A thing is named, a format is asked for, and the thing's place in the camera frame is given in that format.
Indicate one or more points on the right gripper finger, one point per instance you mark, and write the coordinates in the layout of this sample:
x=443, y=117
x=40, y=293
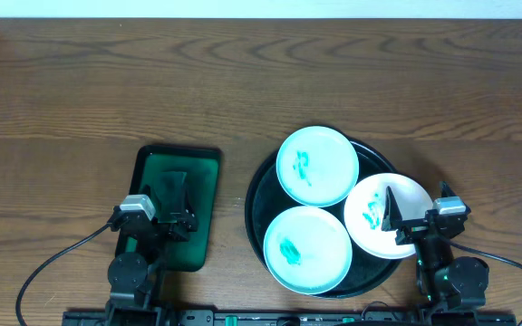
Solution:
x=445, y=190
x=392, y=219

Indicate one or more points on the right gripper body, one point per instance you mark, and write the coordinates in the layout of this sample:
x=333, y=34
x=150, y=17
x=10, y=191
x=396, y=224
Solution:
x=414, y=231

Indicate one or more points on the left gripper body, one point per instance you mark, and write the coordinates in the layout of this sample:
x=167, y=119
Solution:
x=162, y=225

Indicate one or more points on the white plate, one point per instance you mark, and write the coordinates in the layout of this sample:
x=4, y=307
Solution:
x=364, y=209

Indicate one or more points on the mint green plate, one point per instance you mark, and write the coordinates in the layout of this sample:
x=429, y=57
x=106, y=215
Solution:
x=307, y=250
x=317, y=166

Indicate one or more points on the green yellow sponge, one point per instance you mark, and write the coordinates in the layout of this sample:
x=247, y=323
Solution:
x=169, y=196

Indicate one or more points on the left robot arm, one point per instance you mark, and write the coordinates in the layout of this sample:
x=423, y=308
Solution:
x=149, y=246

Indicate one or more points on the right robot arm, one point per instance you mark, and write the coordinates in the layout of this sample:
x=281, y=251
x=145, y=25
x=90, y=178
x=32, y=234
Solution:
x=455, y=286

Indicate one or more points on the green rectangular tray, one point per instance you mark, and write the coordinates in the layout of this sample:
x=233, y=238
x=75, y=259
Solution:
x=202, y=168

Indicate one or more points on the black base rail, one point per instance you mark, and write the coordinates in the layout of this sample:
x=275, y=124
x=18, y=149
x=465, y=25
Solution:
x=252, y=318

